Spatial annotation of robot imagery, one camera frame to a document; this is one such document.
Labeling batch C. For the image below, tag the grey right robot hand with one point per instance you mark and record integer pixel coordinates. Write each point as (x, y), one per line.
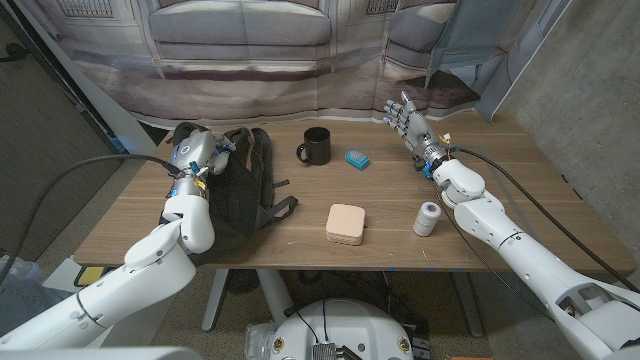
(417, 131)

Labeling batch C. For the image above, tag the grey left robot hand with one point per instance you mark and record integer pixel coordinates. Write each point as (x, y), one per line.
(192, 150)

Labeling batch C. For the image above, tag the black backpack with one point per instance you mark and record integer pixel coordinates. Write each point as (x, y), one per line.
(240, 190)

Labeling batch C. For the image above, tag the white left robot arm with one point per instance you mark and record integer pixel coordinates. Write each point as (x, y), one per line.
(140, 280)

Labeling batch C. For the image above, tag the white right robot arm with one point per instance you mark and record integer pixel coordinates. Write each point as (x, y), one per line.
(530, 262)

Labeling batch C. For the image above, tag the black cup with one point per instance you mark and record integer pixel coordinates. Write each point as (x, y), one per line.
(319, 147)

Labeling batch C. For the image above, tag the pink jewelry box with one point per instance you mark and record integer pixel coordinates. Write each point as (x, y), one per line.
(345, 222)

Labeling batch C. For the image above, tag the blue ridged small object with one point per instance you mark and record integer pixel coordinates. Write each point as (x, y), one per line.
(357, 159)

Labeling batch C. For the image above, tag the white tape roll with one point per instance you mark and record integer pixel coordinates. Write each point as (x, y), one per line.
(427, 220)

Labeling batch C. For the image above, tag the printed sofa backdrop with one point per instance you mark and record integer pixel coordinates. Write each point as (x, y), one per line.
(250, 60)

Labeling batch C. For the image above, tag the white slanted table leg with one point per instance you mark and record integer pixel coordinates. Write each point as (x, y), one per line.
(214, 305)

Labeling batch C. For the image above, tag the yellow and black floor object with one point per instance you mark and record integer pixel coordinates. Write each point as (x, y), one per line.
(89, 276)

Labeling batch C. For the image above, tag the white table column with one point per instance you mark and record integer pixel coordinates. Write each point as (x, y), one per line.
(275, 295)

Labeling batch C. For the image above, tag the grey slanted table leg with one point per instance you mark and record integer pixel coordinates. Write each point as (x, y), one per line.
(469, 305)

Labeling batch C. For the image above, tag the white floor board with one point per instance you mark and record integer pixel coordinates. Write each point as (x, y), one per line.
(57, 277)

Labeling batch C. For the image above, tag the clear plastic container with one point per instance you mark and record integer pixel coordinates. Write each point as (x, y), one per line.
(257, 342)

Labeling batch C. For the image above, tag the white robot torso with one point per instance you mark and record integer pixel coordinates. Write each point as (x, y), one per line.
(345, 330)

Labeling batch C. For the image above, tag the person's leg in jeans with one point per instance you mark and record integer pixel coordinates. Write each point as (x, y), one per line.
(27, 305)

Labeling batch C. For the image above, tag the white backdrop stand post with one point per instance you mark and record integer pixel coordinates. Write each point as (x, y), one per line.
(105, 107)

